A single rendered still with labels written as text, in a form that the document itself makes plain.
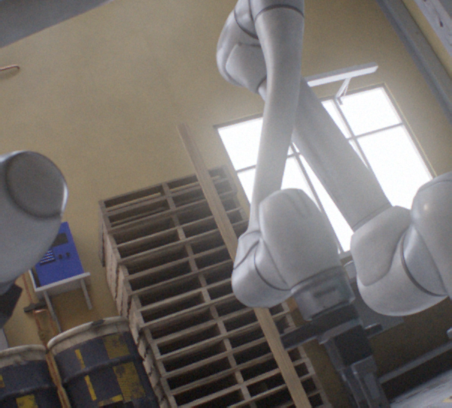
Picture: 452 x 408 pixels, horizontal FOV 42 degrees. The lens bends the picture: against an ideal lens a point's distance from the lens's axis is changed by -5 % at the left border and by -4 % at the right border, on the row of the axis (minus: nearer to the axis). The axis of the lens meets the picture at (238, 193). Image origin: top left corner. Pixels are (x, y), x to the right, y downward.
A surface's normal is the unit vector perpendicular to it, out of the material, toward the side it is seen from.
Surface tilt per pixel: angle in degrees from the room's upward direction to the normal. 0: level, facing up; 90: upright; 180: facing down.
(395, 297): 118
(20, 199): 106
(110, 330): 90
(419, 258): 87
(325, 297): 90
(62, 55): 90
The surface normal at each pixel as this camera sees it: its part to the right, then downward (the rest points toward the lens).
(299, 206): 0.24, -0.57
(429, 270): -0.86, 0.33
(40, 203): 0.65, -0.18
